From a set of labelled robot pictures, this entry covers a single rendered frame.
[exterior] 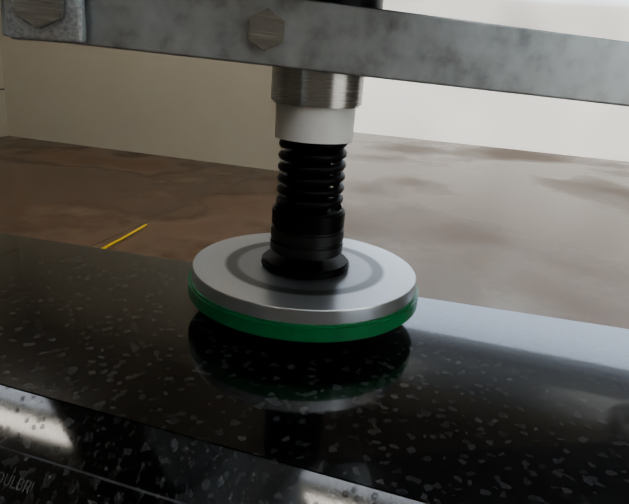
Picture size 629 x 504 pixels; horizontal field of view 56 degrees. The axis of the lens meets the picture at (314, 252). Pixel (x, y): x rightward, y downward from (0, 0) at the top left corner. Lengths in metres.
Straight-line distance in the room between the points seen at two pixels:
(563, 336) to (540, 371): 0.09
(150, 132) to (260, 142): 1.19
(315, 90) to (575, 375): 0.32
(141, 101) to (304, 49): 5.84
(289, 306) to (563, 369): 0.24
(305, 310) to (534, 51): 0.27
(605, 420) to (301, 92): 0.34
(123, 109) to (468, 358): 6.02
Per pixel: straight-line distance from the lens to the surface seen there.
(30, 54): 7.06
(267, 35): 0.46
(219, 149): 5.93
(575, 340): 0.62
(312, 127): 0.50
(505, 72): 0.52
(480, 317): 0.62
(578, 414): 0.50
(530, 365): 0.55
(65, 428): 0.45
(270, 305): 0.48
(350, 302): 0.49
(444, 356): 0.53
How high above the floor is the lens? 1.09
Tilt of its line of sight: 18 degrees down
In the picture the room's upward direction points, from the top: 4 degrees clockwise
